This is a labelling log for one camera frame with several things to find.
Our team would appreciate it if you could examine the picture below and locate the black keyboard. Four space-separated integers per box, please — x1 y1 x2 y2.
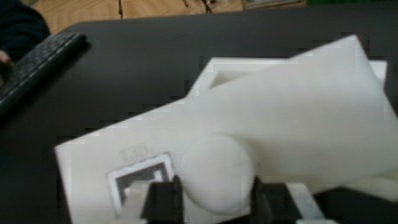
0 32 87 114

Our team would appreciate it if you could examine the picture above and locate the white cabinet top block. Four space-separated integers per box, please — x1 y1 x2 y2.
182 36 398 215

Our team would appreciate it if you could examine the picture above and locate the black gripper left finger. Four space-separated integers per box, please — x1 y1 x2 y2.
141 176 185 224

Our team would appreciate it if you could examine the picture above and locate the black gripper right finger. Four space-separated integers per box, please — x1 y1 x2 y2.
249 178 297 224

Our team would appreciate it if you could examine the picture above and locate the white cabinet body box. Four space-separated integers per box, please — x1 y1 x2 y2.
55 58 388 224

